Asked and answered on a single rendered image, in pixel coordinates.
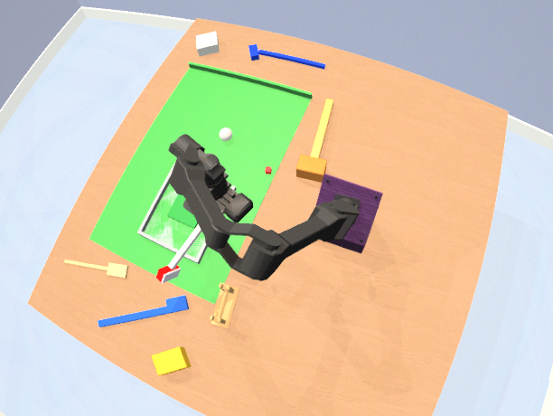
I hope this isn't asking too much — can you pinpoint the white box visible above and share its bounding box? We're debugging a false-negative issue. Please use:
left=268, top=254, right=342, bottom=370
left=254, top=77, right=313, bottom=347
left=196, top=32, right=220, bottom=57

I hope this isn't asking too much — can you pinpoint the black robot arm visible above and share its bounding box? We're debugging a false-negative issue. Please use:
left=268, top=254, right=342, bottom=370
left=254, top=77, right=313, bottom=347
left=168, top=134, right=361, bottom=281

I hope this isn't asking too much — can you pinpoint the green flat mat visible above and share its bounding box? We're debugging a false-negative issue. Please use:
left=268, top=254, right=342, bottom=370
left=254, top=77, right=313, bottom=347
left=89, top=68, right=311, bottom=304

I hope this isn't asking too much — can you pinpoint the white golf ball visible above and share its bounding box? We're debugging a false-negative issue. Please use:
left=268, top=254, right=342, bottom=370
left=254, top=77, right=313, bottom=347
left=220, top=128, right=232, bottom=141

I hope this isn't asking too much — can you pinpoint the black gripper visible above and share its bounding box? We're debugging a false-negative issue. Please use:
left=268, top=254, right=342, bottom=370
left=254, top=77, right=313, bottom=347
left=207, top=173, right=253, bottom=223

